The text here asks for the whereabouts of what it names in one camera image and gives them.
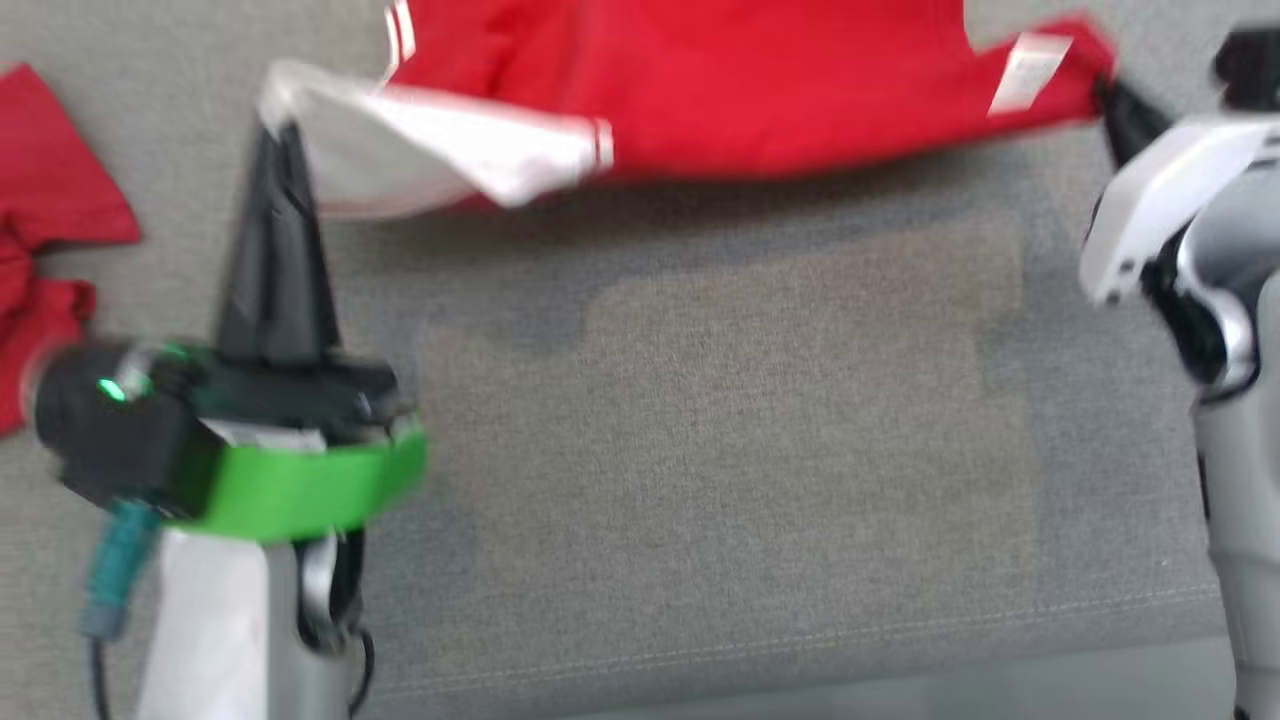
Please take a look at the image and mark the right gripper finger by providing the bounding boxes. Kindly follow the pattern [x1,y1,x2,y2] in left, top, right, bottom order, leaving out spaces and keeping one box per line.
[1095,78,1171,169]

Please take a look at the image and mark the red basketball shorts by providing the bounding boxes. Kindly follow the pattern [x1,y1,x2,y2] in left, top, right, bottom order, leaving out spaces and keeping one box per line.
[0,62,143,438]

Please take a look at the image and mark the red white basketball jersey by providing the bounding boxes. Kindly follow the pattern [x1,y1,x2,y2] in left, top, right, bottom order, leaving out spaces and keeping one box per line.
[258,0,1119,219]

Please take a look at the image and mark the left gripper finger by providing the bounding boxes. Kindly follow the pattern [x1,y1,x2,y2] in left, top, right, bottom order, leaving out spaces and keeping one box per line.
[215,120,341,366]

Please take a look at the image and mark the left teal plug cable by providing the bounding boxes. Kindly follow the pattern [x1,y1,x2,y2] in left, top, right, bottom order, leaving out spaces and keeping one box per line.
[78,498,161,720]

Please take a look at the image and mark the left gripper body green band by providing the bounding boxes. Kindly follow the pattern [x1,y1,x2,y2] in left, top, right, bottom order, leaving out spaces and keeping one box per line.
[170,345,431,546]

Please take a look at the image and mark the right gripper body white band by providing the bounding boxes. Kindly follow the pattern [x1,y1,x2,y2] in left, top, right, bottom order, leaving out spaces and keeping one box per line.
[1080,115,1280,306]

